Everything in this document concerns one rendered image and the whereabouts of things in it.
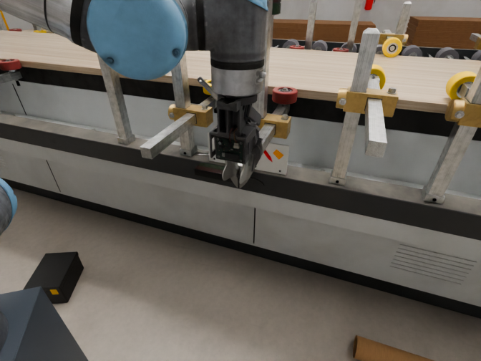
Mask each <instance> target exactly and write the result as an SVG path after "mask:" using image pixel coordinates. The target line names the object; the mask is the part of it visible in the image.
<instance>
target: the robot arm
mask: <svg viewBox="0 0 481 361"><path fill-rule="evenodd" d="M0 10H1V11H4V12H6V13H8V14H10V15H13V16H15V17H18V18H20V19H23V20H24V21H27V22H29V23H32V24H35V25H37V26H38V27H41V28H43V29H46V30H48V31H51V32H54V33H55V34H58V35H60V36H62V37H65V38H67V39H68V40H69V41H70V42H72V43H74V44H76V45H79V46H81V47H84V48H85V49H88V50H90V51H92V52H95V53H97V54H98V55H99V56H100V57H101V58H102V60H103V61H104V62H105V63H106V64H107V65H108V66H109V67H111V68H112V69H113V70H114V71H116V72H118V73H119V74H121V75H123V76H126V77H129V78H131V79H134V80H153V79H157V78H159V77H162V76H164V75H166V74H167V73H168V72H170V71H171V70H172V69H173V68H174V67H176V66H177V65H178V63H179V62H180V60H181V59H182V58H183V55H184V53H185V51H198V50H199V51H210V67H211V86H212V91H214V92H215V93H216V94H218V100H217V119H218V125H217V126H216V127H215V128H213V129H212V130H211V131H210V132H209V137H210V157H211V158H212V157H213V156H214V155H215V156H216V158H217V159H220V160H224V161H225V167H224V170H223V173H222V178H223V180H224V181H226V180H228V179H229V178H230V179H231V180H232V182H233V183H234V185H235V186H236V187H237V188H242V187H243V186H244V185H245V184H246V183H247V181H248V179H249V178H250V176H251V174H252V172H253V171H254V169H255V167H256V166H257V164H258V161H259V160H260V159H261V156H262V152H263V146H262V141H263V138H259V137H260V136H259V131H260V130H261V129H260V128H259V127H258V126H259V125H260V123H261V115H260V114H259V113H258V112H257V111H256V110H255V109H254V107H253V106H252V105H251V104H253V103H255V102H256V101H257V97H258V94H259V93H260V92H261V91H262V90H263V79H264V78H266V76H267V74H266V72H263V69H264V56H265V42H266V15H267V11H268V7H267V0H0ZM213 138H214V144H215V148H214V149H213V148H212V139H213ZM238 163H242V165H243V168H242V170H241V172H240V173H241V175H240V174H239V169H240V168H239V165H238ZM16 210H17V199H16V195H14V191H13V190H12V188H11V187H10V186H9V185H8V184H7V183H6V182H5V181H4V180H2V179H1V178H0V235H1V234H2V233H3V232H4V231H5V230H6V229H7V228H8V226H9V224H10V223H11V220H12V218H13V217H14V215H15V213H16ZM8 329H9V326H8V322H7V319H6V317H5V316H4V314H3V313H2V312H1V311H0V351H1V349H2V347H3V346H4V343H5V341H6V337H7V334H8Z"/></svg>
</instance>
